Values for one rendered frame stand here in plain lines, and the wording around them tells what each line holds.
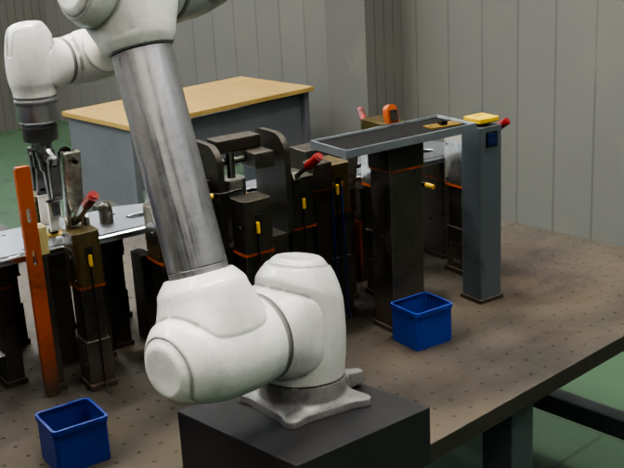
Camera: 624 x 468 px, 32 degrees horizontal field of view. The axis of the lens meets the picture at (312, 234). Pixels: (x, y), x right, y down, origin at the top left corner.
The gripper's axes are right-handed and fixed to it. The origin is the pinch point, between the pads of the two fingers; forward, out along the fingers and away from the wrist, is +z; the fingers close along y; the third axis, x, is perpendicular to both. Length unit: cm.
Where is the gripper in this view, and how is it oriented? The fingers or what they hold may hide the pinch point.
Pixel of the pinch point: (50, 214)
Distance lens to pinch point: 241.4
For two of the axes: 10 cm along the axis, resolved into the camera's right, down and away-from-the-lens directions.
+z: 0.5, 9.5, 3.1
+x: -8.3, 2.2, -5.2
